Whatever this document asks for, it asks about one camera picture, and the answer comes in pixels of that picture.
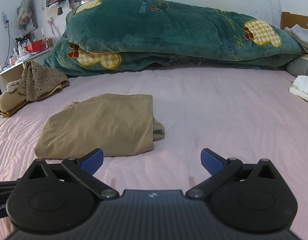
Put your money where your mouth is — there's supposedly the tan t-shirt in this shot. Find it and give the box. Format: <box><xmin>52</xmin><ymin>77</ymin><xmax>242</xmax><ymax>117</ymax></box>
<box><xmin>35</xmin><ymin>94</ymin><xmax>165</xmax><ymax>159</ymax></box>

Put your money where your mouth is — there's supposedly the brown speckled folded cloth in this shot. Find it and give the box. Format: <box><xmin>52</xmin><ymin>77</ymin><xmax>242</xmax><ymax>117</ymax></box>
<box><xmin>0</xmin><ymin>61</ymin><xmax>69</xmax><ymax>117</ymax></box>

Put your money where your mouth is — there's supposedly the cluttered side desk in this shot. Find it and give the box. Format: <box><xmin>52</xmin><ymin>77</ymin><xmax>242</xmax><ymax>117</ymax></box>
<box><xmin>0</xmin><ymin>48</ymin><xmax>52</xmax><ymax>93</ymax></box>

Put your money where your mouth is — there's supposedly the white folded cloth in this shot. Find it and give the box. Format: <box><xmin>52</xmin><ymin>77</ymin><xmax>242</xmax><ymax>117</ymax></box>
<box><xmin>289</xmin><ymin>75</ymin><xmax>308</xmax><ymax>102</ymax></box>

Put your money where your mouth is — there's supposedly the grey pillow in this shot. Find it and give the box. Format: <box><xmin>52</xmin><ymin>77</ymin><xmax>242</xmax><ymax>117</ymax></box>
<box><xmin>286</xmin><ymin>56</ymin><xmax>308</xmax><ymax>77</ymax></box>

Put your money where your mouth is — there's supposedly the red box on desk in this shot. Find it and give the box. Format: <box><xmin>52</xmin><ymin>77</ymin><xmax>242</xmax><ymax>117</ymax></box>
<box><xmin>25</xmin><ymin>40</ymin><xmax>46</xmax><ymax>53</ymax></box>

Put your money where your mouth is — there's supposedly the grey folded garment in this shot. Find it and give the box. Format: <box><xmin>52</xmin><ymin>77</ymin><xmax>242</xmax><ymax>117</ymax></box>
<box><xmin>284</xmin><ymin>24</ymin><xmax>308</xmax><ymax>53</ymax></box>

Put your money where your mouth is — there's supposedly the hanging bag with pictures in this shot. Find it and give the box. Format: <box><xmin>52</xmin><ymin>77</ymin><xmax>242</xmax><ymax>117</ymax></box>
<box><xmin>16</xmin><ymin>0</ymin><xmax>38</xmax><ymax>35</ymax></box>

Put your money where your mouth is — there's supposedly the green plush blanket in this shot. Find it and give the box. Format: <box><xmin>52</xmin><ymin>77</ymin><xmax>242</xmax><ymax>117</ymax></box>
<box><xmin>43</xmin><ymin>0</ymin><xmax>305</xmax><ymax>76</ymax></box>

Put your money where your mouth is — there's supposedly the wooden headboard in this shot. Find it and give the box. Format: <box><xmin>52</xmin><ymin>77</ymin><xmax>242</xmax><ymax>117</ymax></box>
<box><xmin>280</xmin><ymin>11</ymin><xmax>308</xmax><ymax>29</ymax></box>

